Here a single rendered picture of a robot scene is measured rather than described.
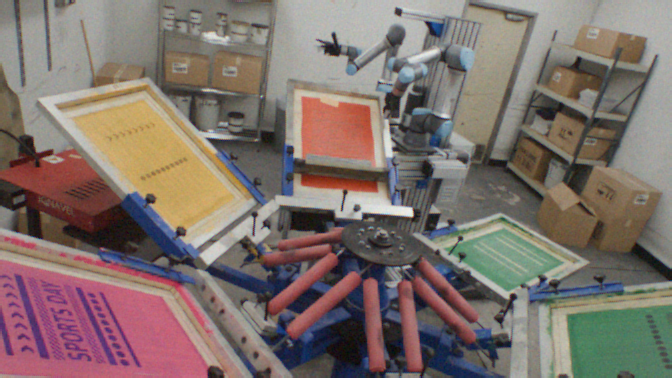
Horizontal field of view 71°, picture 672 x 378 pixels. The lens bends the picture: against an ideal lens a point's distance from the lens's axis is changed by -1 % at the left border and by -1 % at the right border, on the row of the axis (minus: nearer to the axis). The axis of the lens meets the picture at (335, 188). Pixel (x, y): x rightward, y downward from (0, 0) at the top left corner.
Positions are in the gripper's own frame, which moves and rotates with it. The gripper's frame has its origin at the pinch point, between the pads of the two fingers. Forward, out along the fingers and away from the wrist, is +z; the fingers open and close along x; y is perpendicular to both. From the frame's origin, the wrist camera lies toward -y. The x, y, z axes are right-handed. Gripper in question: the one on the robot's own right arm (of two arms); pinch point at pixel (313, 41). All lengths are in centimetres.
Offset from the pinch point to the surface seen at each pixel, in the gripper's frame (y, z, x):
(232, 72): 101, 98, 171
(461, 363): 46, -90, -220
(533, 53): 46, -266, 308
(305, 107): 12, -8, -90
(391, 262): 8, -54, -214
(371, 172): 23, -49, -128
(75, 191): 34, 80, -176
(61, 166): 36, 98, -155
